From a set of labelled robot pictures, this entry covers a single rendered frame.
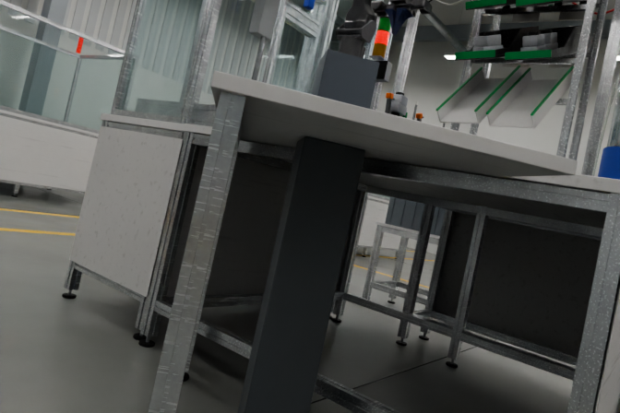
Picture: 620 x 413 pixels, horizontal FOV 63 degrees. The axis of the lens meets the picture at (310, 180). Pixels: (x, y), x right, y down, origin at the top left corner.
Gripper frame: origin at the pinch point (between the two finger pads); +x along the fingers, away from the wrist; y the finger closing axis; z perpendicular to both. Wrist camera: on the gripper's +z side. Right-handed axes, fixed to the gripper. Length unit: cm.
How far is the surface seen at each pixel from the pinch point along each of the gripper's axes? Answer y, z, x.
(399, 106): 2.7, 17.7, 21.1
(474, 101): -21.8, 18.6, 17.8
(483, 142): -47, -38, 40
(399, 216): 87, 204, 56
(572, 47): -45, 23, -1
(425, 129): -39, -46, 41
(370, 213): 292, 523, 61
